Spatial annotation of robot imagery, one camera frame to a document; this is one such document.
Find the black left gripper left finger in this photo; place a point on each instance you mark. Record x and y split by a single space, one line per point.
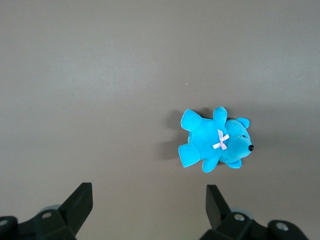
75 212

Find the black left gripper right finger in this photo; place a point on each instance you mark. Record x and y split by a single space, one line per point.
217 210

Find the blue plush teddy bear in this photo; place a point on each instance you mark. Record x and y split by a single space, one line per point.
212 140

